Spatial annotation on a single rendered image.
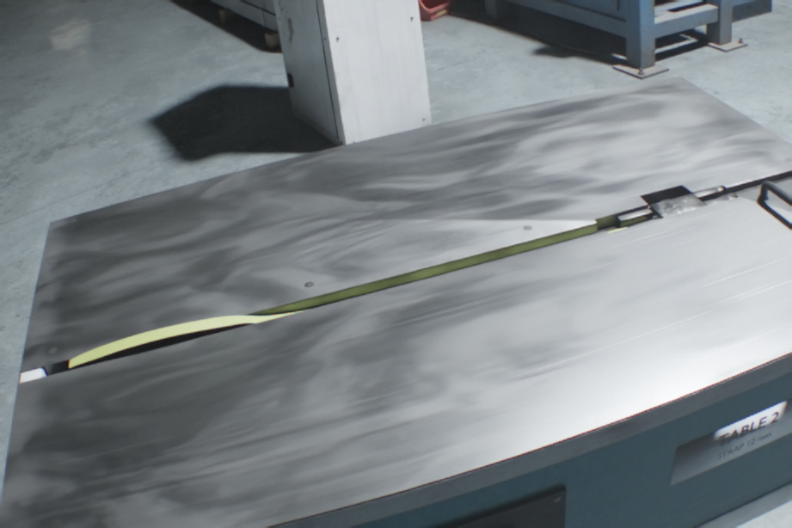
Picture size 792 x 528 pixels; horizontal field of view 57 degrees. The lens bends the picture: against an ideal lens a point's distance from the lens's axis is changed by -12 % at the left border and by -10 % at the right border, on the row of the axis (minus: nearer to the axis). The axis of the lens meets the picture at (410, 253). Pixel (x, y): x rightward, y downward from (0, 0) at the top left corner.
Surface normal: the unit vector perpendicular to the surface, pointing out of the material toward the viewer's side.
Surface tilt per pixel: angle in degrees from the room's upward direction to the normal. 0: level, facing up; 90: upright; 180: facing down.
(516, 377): 0
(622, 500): 90
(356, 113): 90
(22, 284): 0
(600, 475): 90
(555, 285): 0
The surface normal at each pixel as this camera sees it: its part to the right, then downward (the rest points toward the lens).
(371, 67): 0.51, 0.41
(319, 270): -0.11, -0.84
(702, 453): 0.29, 0.49
